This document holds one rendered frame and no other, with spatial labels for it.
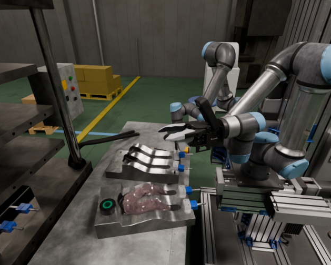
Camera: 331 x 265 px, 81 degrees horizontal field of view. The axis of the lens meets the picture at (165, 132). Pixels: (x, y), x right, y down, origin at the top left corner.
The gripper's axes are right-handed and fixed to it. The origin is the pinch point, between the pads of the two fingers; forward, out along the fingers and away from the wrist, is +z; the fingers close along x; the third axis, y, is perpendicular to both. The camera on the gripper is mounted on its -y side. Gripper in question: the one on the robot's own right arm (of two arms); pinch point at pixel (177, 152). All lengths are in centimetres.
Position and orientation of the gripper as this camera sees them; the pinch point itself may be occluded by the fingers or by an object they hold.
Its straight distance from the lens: 139.2
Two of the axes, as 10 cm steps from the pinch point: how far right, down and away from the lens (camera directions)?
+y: 9.8, -0.6, -1.8
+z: 1.2, 9.3, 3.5
